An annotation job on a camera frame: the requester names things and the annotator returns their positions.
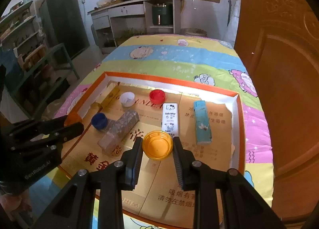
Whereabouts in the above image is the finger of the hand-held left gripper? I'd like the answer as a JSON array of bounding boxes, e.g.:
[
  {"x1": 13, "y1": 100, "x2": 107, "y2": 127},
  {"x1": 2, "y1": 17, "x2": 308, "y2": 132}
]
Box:
[
  {"x1": 10, "y1": 122, "x2": 85, "y2": 152},
  {"x1": 2, "y1": 115, "x2": 73, "y2": 140}
]

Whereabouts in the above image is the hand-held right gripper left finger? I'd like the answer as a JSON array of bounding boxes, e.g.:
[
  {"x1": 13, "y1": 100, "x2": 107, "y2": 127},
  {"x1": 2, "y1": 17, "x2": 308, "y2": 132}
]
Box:
[{"x1": 31, "y1": 140, "x2": 144, "y2": 229}]

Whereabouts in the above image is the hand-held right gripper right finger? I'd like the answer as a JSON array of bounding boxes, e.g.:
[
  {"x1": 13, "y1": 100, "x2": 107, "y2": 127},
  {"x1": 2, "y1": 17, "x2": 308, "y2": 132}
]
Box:
[{"x1": 173, "y1": 136, "x2": 285, "y2": 229}]

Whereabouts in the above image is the blue bottle cap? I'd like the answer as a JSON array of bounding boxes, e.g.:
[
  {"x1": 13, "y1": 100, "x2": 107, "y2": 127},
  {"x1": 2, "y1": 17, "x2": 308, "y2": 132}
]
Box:
[{"x1": 91, "y1": 112, "x2": 108, "y2": 130}]

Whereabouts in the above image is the yellow-orange bottle cap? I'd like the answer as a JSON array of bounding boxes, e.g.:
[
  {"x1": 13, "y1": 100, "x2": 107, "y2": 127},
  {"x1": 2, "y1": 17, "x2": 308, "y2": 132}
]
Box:
[{"x1": 142, "y1": 130, "x2": 173, "y2": 161}]

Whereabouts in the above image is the shallow cardboard tray orange rim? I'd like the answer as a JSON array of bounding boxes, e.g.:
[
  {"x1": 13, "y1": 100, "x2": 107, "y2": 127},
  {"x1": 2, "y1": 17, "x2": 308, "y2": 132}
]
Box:
[{"x1": 58, "y1": 70, "x2": 247, "y2": 229}]

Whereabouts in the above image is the clear glitter-filled box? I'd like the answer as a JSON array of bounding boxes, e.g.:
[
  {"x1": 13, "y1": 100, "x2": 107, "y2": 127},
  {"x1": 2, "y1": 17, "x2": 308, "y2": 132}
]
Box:
[{"x1": 97, "y1": 110, "x2": 140, "y2": 156}]

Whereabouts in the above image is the white printed lighter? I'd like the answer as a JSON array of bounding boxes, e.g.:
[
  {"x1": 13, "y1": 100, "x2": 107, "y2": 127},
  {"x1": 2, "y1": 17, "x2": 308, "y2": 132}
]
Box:
[{"x1": 161, "y1": 102, "x2": 179, "y2": 135}]

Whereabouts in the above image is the small gold box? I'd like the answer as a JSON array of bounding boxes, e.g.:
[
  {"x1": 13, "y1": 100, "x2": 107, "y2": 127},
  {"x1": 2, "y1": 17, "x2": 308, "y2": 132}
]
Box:
[{"x1": 91, "y1": 87, "x2": 120, "y2": 110}]

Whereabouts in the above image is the teal lighter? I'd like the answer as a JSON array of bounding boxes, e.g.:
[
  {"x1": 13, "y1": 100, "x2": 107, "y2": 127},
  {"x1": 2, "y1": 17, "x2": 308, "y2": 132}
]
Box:
[{"x1": 194, "y1": 100, "x2": 213, "y2": 144}]

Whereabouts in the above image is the white bottle cap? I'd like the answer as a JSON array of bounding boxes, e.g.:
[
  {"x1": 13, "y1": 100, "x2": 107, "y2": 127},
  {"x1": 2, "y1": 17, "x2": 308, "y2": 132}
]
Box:
[{"x1": 120, "y1": 92, "x2": 136, "y2": 107}]

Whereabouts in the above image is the red bottle cap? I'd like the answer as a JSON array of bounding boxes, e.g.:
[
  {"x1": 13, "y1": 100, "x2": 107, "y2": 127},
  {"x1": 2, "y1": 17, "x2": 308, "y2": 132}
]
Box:
[{"x1": 149, "y1": 89, "x2": 166, "y2": 105}]

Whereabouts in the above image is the person's left hand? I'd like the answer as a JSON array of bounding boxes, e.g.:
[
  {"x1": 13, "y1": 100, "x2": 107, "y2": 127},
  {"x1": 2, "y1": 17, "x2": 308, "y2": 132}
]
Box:
[{"x1": 0, "y1": 190, "x2": 33, "y2": 223}]

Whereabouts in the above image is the green metal chair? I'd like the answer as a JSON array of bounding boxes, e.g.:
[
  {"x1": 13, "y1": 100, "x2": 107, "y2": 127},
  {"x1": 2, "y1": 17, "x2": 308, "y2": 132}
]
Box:
[{"x1": 30, "y1": 43, "x2": 80, "y2": 110}]

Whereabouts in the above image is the metal storage shelf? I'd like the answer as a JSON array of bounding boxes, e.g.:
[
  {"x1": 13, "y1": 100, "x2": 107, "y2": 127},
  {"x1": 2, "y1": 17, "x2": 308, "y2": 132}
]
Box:
[{"x1": 0, "y1": 1, "x2": 50, "y2": 117}]

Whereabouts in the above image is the dark tall cabinet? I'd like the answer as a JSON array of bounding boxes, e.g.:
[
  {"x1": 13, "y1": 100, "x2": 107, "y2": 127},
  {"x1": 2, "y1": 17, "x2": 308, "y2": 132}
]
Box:
[{"x1": 40, "y1": 0, "x2": 90, "y2": 60}]

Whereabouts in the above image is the cartoon sheep printed tablecloth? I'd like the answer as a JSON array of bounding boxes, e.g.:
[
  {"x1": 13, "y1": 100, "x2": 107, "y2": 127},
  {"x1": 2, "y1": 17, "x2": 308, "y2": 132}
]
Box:
[{"x1": 48, "y1": 34, "x2": 275, "y2": 229}]

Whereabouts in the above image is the potted green plant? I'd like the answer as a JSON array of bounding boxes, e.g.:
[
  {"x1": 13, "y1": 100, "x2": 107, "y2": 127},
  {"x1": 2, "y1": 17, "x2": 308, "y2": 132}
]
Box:
[{"x1": 117, "y1": 28, "x2": 146, "y2": 42}]

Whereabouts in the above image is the grey kitchen counter desk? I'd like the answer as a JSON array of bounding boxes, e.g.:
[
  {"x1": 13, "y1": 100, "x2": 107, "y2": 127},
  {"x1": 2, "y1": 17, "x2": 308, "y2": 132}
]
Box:
[{"x1": 87, "y1": 0, "x2": 183, "y2": 47}]

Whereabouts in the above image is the carved wooden door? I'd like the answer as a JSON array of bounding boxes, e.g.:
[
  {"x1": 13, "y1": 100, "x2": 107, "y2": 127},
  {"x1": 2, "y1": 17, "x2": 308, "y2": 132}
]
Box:
[{"x1": 233, "y1": 0, "x2": 319, "y2": 219}]

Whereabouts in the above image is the dark green air fryer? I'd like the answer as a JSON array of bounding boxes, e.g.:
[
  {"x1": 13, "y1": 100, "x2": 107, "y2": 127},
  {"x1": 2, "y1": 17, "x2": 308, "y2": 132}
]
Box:
[{"x1": 152, "y1": 3, "x2": 173, "y2": 26}]

